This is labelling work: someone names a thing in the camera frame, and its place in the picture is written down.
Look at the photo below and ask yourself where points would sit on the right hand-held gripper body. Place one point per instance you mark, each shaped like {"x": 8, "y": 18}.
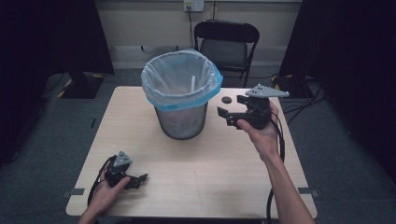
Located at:
{"x": 260, "y": 109}

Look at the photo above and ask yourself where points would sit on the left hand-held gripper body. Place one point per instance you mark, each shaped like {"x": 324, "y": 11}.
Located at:
{"x": 118, "y": 168}

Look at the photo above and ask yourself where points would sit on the metal mesh waste bin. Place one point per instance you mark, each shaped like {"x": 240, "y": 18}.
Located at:
{"x": 182, "y": 123}

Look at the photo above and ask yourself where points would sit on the white drinking straw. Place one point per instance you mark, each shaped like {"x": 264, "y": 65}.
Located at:
{"x": 193, "y": 84}

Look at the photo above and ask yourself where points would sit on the translucent blue plastic bin liner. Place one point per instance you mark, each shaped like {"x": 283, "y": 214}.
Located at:
{"x": 174, "y": 77}

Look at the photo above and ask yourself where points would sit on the person's left hand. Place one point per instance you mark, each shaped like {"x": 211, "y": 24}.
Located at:
{"x": 107, "y": 193}

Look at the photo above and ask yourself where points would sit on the person's right hand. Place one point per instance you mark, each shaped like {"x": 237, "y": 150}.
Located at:
{"x": 264, "y": 137}

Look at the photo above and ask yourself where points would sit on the black stand base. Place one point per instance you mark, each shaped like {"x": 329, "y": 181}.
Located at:
{"x": 295, "y": 85}
{"x": 81, "y": 85}

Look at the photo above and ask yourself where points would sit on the grey tape strip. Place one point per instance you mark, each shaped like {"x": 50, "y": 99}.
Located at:
{"x": 308, "y": 191}
{"x": 73, "y": 192}

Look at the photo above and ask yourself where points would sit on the black folding chair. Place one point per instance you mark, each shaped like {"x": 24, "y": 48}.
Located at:
{"x": 225, "y": 46}

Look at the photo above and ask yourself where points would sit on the dark curtain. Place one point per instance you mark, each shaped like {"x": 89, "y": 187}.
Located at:
{"x": 351, "y": 77}
{"x": 46, "y": 62}

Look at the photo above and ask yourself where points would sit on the white wall socket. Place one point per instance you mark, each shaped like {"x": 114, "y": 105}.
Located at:
{"x": 193, "y": 5}

